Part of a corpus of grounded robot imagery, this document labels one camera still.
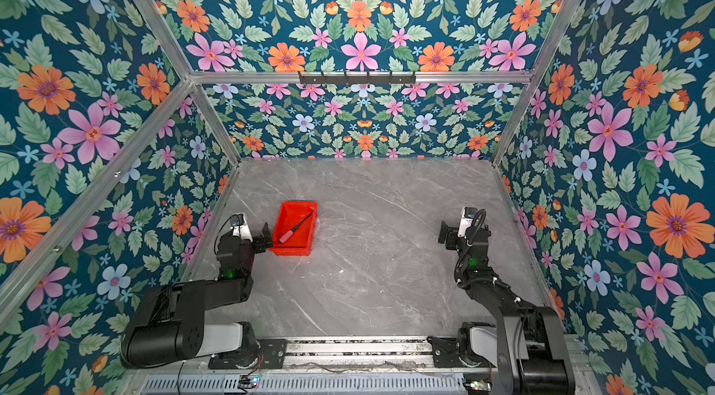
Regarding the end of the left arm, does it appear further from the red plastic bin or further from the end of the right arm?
the end of the right arm

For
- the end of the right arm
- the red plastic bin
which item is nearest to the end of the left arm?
the red plastic bin

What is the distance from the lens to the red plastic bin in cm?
92
